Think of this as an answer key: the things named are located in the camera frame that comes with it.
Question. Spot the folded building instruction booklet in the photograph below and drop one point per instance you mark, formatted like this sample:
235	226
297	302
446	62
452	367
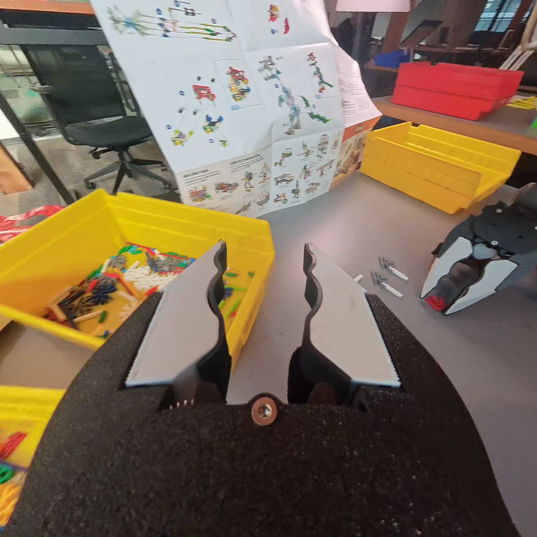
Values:
251	42

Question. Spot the nested red plastic bins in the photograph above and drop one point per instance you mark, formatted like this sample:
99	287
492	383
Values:
440	96

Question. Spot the blue plastic bin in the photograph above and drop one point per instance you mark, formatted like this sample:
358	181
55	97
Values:
392	59

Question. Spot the black office chair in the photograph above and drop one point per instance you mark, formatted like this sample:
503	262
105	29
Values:
105	134

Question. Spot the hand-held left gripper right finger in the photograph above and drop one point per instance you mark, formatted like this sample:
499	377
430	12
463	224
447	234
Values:
348	335

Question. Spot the grey desk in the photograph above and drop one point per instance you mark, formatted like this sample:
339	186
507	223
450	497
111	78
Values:
419	356

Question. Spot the wooden table with black legs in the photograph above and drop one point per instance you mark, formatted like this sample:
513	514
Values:
42	35

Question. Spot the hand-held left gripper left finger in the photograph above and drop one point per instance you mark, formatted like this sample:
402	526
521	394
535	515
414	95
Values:
180	335

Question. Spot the yellow plastic bin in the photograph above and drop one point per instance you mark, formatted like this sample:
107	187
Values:
25	402
419	176
168	218

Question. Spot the empty yellow plastic bin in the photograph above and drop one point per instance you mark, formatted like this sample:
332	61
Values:
419	176

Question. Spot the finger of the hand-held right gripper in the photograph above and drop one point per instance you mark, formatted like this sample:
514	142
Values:
486	281
444	264

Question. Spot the pile of colourful building pieces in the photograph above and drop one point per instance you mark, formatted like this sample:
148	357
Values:
138	272
10	461

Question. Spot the building set cardboard box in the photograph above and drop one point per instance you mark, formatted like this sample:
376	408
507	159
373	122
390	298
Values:
352	147

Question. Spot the dark paned window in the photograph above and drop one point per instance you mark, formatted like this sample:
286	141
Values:
495	16

